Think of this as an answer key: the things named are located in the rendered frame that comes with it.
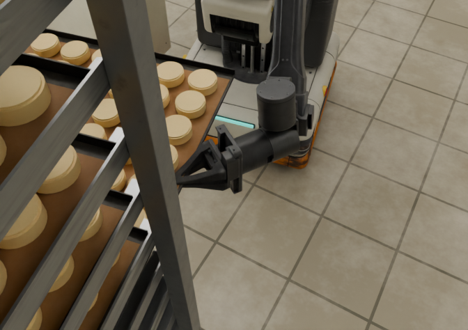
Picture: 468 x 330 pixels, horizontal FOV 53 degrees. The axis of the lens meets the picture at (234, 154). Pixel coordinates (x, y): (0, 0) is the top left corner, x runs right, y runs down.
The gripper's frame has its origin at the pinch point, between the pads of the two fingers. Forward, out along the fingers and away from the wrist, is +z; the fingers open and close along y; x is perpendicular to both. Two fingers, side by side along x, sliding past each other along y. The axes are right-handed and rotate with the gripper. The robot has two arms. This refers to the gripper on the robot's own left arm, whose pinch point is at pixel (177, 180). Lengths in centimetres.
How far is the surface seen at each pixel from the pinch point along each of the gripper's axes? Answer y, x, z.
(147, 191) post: -15.9, -10.9, 6.2
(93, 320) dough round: -4.0, -16.4, 16.5
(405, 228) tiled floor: 101, 10, -87
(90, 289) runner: -14.4, -17.9, 14.7
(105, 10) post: -38.1, -11.2, 5.7
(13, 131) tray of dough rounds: -31.0, -11.9, 14.6
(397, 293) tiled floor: 101, -9, -68
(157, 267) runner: 2.7, -10.4, 7.5
